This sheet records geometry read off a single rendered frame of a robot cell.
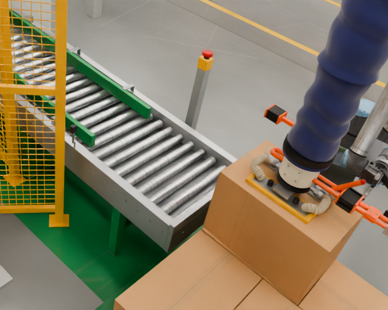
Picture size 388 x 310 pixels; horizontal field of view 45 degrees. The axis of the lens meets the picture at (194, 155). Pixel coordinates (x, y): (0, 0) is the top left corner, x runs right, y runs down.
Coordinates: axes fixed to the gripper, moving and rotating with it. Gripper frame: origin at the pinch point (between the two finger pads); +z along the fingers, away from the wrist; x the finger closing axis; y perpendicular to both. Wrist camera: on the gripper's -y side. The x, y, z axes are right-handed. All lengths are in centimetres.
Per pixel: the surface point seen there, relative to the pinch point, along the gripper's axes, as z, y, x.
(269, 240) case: 32.8, 22.6, -28.6
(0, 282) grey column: 107, 129, -103
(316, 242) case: 32.8, 4.6, -11.6
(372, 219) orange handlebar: 15.9, -8.1, 1.2
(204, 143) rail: -17, 96, -48
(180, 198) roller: 26, 78, -52
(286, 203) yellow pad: 25.7, 24.7, -9.7
